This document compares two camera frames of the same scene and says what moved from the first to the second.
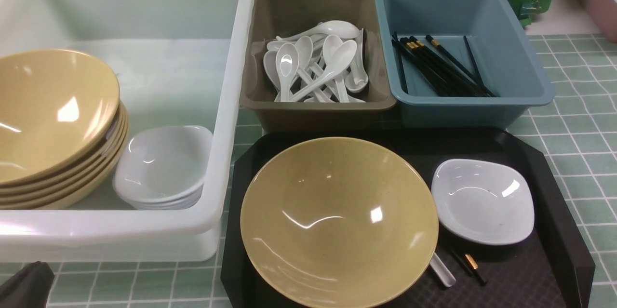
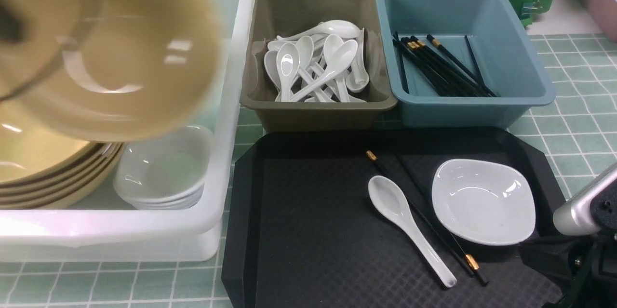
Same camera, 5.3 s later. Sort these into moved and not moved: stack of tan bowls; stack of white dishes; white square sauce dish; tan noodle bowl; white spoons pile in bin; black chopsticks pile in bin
Moved: tan noodle bowl
Not moved: white spoons pile in bin; stack of white dishes; stack of tan bowls; black chopsticks pile in bin; white square sauce dish
